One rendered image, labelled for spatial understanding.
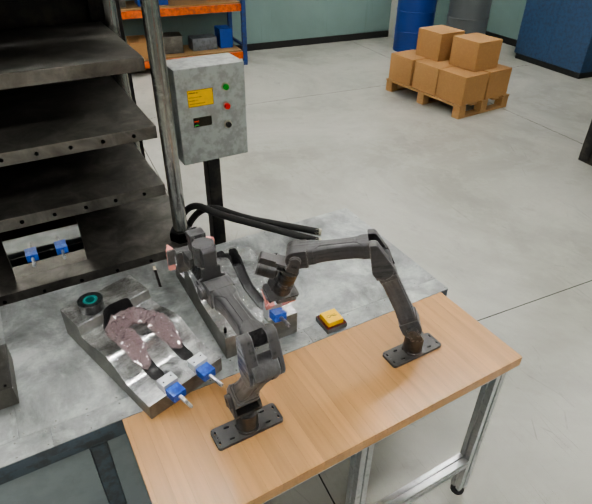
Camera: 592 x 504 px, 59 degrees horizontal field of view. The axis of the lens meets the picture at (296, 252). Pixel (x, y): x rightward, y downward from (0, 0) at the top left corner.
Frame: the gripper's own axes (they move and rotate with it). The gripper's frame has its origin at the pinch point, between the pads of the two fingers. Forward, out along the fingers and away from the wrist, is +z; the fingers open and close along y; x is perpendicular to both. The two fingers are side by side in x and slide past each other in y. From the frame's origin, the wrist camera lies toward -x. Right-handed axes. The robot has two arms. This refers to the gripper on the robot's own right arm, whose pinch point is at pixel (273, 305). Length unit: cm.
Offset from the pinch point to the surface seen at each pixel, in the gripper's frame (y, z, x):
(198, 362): 27.8, 6.2, 9.5
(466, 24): -532, 136, -432
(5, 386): 79, 21, -6
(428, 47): -384, 117, -341
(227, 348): 16.4, 10.0, 5.8
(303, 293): -21.5, 15.9, -10.3
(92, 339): 53, 19, -13
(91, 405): 58, 20, 8
